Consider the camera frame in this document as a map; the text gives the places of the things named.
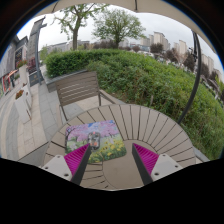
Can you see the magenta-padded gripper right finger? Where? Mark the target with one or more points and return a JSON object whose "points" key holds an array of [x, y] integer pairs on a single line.
{"points": [[146, 159]]}

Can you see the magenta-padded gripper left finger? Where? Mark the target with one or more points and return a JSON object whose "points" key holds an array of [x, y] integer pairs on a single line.
{"points": [[76, 160]]}

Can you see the flower-print mouse pad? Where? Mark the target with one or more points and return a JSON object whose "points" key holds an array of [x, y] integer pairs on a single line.
{"points": [[110, 140]]}

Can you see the brown slatted chair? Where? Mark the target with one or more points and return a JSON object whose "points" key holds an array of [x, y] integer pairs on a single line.
{"points": [[77, 88]]}

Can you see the low white flower planter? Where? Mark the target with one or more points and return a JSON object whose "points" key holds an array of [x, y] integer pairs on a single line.
{"points": [[22, 106]]}

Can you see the green hedge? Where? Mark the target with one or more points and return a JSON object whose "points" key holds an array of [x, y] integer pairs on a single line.
{"points": [[150, 83]]}

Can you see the dark curved parasol pole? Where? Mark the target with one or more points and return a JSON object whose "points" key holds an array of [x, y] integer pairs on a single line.
{"points": [[193, 83]]}

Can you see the tall white flower planter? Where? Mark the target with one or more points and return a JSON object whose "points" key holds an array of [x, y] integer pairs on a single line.
{"points": [[23, 75]]}

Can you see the red-framed sign board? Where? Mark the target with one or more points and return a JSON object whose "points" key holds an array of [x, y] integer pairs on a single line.
{"points": [[8, 82]]}

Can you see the distant apartment buildings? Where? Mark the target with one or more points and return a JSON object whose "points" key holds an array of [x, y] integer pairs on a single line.
{"points": [[181, 48]]}

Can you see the dark grey pillar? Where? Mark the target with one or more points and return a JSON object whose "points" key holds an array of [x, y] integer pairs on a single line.
{"points": [[33, 46]]}

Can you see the sparse-leafed tree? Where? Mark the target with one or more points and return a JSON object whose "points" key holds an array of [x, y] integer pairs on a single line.
{"points": [[75, 33]]}

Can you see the round leafy tree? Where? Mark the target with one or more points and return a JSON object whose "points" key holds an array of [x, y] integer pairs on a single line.
{"points": [[117, 26]]}

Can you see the beige parasol canopy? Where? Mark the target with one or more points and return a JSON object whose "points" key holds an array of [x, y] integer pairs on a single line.
{"points": [[160, 8]]}

